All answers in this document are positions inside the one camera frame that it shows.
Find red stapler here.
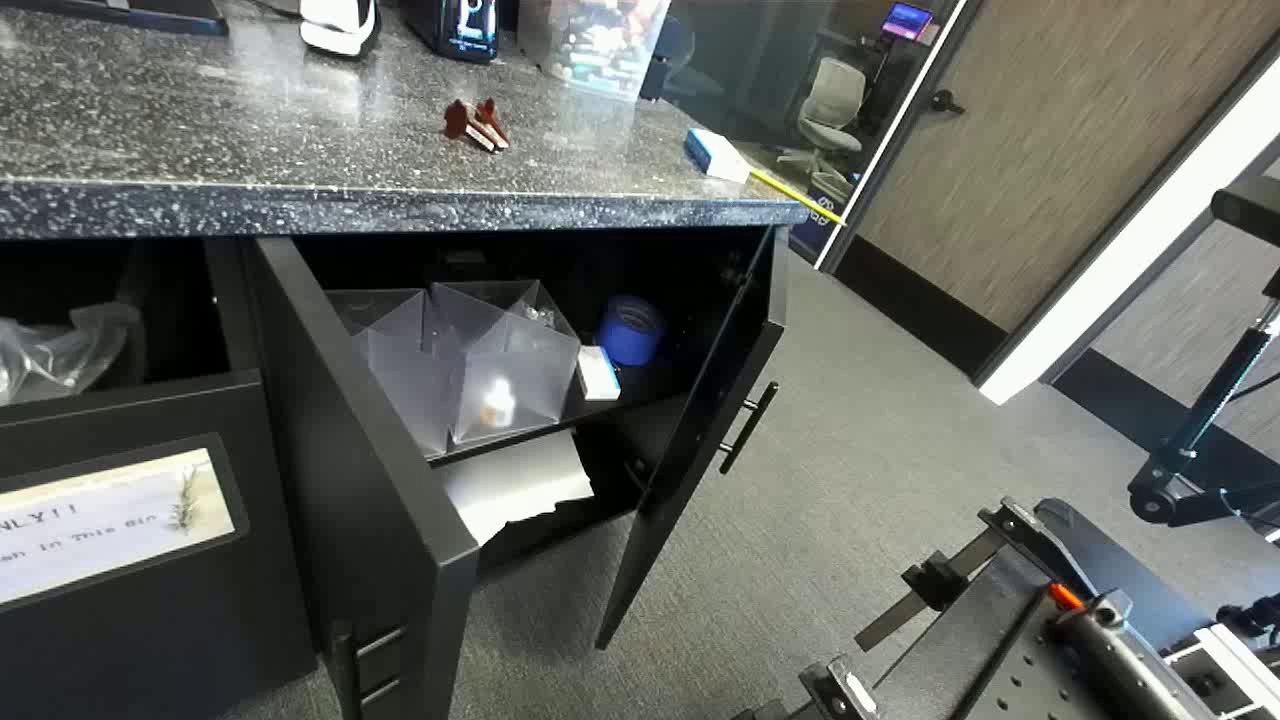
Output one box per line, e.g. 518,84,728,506
442,98,518,157

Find blue tape roll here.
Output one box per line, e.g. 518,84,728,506
594,294,669,374

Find small white box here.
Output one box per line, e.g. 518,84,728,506
574,341,629,407

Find small white bottle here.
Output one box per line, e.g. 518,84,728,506
478,374,522,434

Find blue and white eraser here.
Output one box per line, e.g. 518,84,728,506
682,126,755,189

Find yellow tape strip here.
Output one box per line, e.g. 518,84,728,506
745,163,849,231

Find clear plastic container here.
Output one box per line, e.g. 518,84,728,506
323,284,474,463

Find black cabinet door with latch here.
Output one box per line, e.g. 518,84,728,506
251,237,486,720

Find grey office chair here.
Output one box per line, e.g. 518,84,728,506
776,51,871,180

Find clear plastic box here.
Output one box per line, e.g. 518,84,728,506
536,0,678,98

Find blue and black device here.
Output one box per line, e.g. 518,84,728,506
401,0,507,69

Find purple lit screen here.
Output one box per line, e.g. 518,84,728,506
880,0,939,49

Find white device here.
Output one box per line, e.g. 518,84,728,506
298,0,385,64

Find wooden door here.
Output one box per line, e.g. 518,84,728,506
836,0,1280,382

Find black cabinet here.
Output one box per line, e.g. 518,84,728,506
0,222,793,720

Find white paper label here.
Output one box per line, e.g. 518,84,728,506
0,446,240,607

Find black and blue stand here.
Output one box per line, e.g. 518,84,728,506
1124,172,1280,551

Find crumpled clear plastic bag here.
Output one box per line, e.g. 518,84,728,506
0,296,149,412

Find black cabinet door with handle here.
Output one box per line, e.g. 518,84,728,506
594,224,793,652

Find black bar handle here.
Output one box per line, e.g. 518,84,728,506
717,382,781,482

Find white door frame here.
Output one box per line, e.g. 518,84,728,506
974,55,1280,407

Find orange handled tool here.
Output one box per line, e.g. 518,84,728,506
1045,580,1138,652

